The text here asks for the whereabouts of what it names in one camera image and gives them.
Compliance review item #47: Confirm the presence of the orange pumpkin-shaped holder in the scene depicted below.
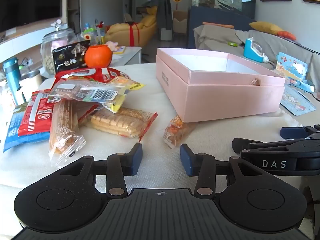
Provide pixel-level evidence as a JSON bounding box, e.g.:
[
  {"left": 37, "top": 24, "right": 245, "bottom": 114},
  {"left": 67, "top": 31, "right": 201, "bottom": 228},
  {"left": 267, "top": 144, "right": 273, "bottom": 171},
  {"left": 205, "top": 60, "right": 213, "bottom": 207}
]
[{"left": 84, "top": 44, "right": 113, "bottom": 68}]

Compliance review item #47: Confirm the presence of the glass fish tank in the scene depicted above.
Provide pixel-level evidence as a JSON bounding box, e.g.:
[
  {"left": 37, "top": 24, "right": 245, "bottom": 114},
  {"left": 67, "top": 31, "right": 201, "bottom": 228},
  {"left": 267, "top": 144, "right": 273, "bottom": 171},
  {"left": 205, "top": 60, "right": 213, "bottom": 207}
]
[{"left": 189, "top": 0, "right": 256, "bottom": 19}]

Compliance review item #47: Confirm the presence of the glass jar with lid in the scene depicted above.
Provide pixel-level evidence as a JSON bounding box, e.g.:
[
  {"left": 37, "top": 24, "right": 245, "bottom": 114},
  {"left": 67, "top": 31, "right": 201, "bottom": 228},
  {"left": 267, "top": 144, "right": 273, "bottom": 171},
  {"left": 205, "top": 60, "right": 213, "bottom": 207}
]
[{"left": 40, "top": 19, "right": 78, "bottom": 75}]

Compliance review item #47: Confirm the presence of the dark coat on rack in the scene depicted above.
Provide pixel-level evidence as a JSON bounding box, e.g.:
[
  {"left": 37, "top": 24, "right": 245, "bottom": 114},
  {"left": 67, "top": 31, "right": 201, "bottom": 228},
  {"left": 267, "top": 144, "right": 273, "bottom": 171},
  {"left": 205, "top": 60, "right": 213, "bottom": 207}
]
[{"left": 146, "top": 0, "right": 173, "bottom": 30}]

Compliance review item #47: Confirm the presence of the red ribbon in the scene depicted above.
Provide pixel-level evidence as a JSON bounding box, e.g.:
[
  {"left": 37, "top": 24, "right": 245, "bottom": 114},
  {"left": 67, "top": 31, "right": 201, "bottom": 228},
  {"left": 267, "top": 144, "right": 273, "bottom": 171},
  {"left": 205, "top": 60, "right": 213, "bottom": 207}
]
[{"left": 128, "top": 22, "right": 141, "bottom": 47}]

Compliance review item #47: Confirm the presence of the red roast duck snack packet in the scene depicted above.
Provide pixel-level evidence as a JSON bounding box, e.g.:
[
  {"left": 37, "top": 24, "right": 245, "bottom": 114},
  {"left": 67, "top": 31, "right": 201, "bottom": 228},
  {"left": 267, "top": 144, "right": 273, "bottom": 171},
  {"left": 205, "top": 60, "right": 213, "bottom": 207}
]
[{"left": 55, "top": 67, "right": 130, "bottom": 85}]

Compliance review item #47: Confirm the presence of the yellow snack packet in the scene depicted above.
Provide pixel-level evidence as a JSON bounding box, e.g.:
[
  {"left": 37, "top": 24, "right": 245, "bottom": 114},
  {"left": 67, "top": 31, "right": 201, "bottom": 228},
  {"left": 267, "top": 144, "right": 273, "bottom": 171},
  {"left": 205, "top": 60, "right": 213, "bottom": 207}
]
[{"left": 102, "top": 75, "right": 146, "bottom": 114}]

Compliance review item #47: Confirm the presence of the long bread packet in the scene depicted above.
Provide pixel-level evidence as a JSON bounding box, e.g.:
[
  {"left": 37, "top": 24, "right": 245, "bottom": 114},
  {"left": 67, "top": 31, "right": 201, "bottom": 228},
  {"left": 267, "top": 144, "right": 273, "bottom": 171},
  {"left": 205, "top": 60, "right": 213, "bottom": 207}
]
[{"left": 48, "top": 99, "right": 87, "bottom": 168}]

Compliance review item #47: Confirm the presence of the yellow sofa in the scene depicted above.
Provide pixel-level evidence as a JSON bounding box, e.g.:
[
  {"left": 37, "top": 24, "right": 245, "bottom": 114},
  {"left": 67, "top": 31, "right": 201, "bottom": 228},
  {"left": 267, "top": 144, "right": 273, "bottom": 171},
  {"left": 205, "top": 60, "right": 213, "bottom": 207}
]
[{"left": 106, "top": 14, "right": 158, "bottom": 47}]

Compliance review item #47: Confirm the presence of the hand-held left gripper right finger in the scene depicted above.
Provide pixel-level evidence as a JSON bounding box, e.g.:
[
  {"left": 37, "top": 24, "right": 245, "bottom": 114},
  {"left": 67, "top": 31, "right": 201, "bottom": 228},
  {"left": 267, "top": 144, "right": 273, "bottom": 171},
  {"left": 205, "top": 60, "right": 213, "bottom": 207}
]
[{"left": 180, "top": 144, "right": 266, "bottom": 197}]

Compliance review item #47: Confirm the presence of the beige chair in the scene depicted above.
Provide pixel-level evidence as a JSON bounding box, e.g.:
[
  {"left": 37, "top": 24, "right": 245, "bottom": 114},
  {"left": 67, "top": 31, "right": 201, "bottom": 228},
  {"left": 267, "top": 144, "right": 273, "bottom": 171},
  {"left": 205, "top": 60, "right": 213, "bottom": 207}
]
[{"left": 172, "top": 10, "right": 188, "bottom": 34}]

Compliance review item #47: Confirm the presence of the clear packet with barcode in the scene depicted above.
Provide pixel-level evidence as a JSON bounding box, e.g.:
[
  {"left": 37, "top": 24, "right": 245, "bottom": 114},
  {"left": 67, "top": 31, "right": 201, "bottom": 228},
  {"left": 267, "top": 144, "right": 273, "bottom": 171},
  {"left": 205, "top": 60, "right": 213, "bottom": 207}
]
[{"left": 47, "top": 79, "right": 127, "bottom": 105}]

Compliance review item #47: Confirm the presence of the colourful toy set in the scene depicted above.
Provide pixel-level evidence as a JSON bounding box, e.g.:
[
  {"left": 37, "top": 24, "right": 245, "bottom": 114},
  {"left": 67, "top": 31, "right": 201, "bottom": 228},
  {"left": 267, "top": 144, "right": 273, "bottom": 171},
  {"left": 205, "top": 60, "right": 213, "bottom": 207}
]
[{"left": 82, "top": 19, "right": 107, "bottom": 43}]

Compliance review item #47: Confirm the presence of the television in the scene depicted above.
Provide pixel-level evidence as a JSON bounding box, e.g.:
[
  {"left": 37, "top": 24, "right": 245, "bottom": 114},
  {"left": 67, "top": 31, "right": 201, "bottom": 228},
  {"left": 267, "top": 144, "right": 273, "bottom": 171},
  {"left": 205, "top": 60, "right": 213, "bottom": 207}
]
[{"left": 0, "top": 0, "right": 63, "bottom": 33}]

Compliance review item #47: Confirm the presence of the grey sofa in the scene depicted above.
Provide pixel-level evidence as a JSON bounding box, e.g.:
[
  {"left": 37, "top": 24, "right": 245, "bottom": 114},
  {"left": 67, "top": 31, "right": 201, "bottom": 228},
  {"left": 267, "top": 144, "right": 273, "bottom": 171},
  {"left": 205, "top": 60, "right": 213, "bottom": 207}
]
[{"left": 194, "top": 24, "right": 320, "bottom": 98}]

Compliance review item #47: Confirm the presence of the small orange carrot toy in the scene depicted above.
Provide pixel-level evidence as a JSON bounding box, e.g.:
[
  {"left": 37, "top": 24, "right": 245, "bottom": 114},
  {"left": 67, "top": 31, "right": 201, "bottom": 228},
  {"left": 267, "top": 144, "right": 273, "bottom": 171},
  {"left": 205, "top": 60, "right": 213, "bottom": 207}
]
[{"left": 277, "top": 31, "right": 297, "bottom": 41}]

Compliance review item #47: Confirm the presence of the white coffee table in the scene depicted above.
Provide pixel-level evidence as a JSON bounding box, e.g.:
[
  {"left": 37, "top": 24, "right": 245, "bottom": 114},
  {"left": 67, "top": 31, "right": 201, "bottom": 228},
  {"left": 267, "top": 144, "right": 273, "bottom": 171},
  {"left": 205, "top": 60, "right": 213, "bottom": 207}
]
[{"left": 107, "top": 46, "right": 142, "bottom": 67}]

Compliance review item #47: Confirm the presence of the yellow cushion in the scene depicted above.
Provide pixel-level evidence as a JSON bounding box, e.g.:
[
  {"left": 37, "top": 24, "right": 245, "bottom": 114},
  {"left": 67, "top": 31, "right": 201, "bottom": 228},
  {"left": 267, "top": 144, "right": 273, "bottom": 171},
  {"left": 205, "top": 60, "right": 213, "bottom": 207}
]
[{"left": 249, "top": 21, "right": 285, "bottom": 36}]

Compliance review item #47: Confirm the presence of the white tablecloth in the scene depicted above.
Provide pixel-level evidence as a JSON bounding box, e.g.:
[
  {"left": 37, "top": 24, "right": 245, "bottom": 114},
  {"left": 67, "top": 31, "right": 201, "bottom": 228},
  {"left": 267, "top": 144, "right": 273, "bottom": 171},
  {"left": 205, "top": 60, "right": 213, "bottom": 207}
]
[{"left": 0, "top": 62, "right": 312, "bottom": 205}]

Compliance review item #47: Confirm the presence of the red packet with white stripe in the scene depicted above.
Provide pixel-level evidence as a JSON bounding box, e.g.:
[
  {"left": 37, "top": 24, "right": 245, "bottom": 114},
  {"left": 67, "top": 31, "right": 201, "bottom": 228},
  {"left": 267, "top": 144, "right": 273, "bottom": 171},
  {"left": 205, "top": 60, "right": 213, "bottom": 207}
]
[{"left": 18, "top": 89, "right": 54, "bottom": 137}]

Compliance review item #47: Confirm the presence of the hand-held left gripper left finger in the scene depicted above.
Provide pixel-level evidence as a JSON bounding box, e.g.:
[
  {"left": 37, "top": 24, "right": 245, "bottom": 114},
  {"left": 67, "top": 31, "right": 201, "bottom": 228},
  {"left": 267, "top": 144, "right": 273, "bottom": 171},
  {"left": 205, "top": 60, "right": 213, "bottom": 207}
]
[{"left": 54, "top": 142, "right": 143, "bottom": 197}]

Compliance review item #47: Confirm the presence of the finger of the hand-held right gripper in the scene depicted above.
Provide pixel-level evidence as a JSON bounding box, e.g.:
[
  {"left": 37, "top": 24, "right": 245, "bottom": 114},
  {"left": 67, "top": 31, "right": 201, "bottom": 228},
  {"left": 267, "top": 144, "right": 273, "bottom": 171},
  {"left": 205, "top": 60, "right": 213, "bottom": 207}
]
[
  {"left": 232, "top": 137, "right": 304, "bottom": 155},
  {"left": 279, "top": 124, "right": 320, "bottom": 140}
]

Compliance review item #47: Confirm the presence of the white television cabinet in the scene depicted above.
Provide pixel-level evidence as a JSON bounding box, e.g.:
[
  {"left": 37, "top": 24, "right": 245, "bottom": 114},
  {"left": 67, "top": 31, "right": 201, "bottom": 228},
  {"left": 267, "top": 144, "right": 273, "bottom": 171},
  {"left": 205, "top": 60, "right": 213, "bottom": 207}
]
[{"left": 0, "top": 24, "right": 64, "bottom": 64}]

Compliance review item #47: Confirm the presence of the light blue cartoon card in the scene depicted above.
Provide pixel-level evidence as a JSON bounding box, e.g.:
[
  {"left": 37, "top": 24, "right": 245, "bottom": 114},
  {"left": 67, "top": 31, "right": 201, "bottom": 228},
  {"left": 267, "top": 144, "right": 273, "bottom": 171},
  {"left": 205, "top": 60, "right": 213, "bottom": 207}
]
[{"left": 279, "top": 84, "right": 317, "bottom": 117}]

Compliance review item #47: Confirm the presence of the black snack packet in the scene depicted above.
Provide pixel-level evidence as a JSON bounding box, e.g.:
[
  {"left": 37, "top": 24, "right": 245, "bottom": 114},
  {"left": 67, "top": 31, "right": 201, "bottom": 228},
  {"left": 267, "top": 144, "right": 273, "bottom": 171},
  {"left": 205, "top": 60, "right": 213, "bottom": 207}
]
[{"left": 52, "top": 40, "right": 91, "bottom": 74}]

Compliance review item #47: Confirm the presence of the blue toy appliance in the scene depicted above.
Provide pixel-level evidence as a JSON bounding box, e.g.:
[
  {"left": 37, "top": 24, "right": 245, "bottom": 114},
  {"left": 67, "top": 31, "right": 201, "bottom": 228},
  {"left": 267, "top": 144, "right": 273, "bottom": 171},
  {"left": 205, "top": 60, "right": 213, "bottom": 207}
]
[{"left": 243, "top": 37, "right": 267, "bottom": 63}]

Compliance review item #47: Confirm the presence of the teal bottle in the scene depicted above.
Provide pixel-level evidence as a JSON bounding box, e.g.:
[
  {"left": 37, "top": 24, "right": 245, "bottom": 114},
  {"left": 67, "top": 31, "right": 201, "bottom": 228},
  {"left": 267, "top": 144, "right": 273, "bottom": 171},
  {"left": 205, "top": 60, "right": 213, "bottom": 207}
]
[{"left": 3, "top": 57, "right": 26, "bottom": 105}]

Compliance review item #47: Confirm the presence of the biscuit packet with red edges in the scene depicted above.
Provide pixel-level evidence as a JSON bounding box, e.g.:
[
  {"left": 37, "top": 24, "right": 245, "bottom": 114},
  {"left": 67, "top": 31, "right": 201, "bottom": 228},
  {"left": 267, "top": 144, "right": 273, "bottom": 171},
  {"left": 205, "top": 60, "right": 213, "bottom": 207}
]
[{"left": 86, "top": 107, "right": 158, "bottom": 142}]

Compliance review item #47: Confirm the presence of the white crinkled packet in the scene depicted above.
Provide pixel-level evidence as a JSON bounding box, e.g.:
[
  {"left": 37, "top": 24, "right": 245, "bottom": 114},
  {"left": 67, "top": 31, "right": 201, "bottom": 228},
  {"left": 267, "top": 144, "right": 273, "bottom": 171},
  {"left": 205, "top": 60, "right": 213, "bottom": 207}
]
[{"left": 0, "top": 79, "right": 16, "bottom": 122}]

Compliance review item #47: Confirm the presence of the pink plush toy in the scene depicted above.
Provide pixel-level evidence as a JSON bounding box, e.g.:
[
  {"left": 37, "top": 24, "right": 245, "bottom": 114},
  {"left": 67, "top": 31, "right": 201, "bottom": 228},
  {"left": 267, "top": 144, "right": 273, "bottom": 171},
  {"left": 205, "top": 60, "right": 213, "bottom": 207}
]
[{"left": 105, "top": 41, "right": 119, "bottom": 52}]

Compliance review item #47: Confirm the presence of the dark blue cabinet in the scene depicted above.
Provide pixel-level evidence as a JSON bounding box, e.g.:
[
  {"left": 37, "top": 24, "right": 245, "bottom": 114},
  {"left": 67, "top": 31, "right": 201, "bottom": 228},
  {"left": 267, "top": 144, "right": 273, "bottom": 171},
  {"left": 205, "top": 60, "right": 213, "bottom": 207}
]
[{"left": 188, "top": 5, "right": 256, "bottom": 48}]

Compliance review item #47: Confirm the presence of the blue snack packet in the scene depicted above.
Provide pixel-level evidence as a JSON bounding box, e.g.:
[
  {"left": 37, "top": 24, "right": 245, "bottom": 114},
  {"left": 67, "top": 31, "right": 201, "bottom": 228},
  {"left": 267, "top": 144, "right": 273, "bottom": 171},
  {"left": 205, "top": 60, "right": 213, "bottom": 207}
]
[{"left": 3, "top": 104, "right": 52, "bottom": 154}]

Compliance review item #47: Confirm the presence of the long orange carrot pillow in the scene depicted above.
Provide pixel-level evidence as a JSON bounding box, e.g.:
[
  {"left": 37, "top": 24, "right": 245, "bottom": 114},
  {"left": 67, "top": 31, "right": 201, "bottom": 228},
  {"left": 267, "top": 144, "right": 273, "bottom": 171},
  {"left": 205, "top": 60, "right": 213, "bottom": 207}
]
[{"left": 202, "top": 22, "right": 235, "bottom": 29}]

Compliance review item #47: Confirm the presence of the light blue cartoon card box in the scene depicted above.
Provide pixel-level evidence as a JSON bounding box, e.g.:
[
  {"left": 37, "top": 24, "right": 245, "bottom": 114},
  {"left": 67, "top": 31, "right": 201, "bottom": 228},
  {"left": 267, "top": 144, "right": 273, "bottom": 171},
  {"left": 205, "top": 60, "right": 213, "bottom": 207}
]
[{"left": 274, "top": 52, "right": 315, "bottom": 93}]

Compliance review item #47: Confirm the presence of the pink gift box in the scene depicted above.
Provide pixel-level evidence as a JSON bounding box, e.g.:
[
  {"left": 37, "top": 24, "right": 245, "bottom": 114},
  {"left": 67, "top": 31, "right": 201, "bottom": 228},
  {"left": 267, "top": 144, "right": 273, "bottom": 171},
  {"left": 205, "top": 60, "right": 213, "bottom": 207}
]
[{"left": 155, "top": 47, "right": 286, "bottom": 123}]

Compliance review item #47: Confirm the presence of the small orange snack packet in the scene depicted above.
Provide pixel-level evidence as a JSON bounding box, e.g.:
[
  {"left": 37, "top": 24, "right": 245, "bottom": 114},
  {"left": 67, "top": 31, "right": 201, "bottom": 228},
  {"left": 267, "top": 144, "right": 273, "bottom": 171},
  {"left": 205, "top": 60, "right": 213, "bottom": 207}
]
[{"left": 163, "top": 115, "right": 198, "bottom": 148}]

